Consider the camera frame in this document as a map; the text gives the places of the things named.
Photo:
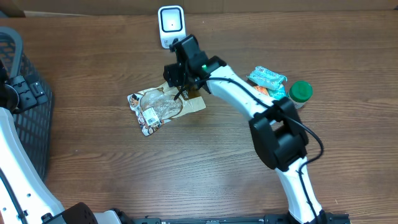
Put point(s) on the grey plastic basket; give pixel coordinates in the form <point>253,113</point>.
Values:
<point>33,114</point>

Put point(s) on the green lid jar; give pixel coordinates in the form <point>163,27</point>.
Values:
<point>300,92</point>

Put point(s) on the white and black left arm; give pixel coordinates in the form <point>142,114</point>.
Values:
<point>24,197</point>

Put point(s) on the teal tissue pack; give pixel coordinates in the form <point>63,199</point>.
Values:
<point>278,93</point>

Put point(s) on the orange tissue pack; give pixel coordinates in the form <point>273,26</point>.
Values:
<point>262,90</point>

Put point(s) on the teal wipes packet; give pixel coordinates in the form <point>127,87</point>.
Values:
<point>267,78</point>

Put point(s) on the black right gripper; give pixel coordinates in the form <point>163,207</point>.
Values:
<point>175,72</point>

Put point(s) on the white barcode scanner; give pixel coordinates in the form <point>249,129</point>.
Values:
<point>171,24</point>

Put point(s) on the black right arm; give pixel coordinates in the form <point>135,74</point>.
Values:
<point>278,135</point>

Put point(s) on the clear plastic bag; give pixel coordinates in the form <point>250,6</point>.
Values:
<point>155,107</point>

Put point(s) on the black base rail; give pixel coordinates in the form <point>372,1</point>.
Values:
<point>327,218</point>

